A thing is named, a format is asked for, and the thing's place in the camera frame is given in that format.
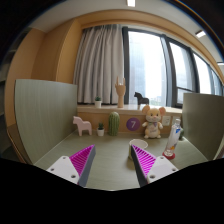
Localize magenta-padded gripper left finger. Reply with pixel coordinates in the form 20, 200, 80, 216
46, 144, 98, 188

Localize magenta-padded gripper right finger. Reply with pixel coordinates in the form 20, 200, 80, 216
130, 144, 179, 188

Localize clear water bottle white cap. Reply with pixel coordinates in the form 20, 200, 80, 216
163, 118, 183, 158

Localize yellow plush mouse toy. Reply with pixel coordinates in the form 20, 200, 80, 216
141, 105, 167, 140

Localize small plant in white pot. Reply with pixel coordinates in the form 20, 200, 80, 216
94, 96, 103, 109
96, 122, 106, 137

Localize round purple number sign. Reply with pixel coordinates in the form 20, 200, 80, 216
125, 117, 141, 132

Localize grey-green desk partition panel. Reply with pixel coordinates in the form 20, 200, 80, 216
13, 78, 78, 165
181, 92, 224, 161

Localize tall green cactus figure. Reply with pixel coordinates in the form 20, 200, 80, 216
107, 111, 121, 137

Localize black horse figurine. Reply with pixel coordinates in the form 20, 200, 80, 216
133, 91, 150, 106

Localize wooden hand model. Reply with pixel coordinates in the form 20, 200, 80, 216
114, 76, 127, 109

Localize dark-framed window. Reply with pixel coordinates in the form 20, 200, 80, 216
122, 26, 224, 108

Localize grey window curtain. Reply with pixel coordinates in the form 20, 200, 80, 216
73, 24, 126, 105

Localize ceiling lights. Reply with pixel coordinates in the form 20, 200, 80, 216
126, 0, 224, 66

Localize white wall socket plate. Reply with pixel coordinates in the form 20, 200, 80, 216
161, 115, 172, 127

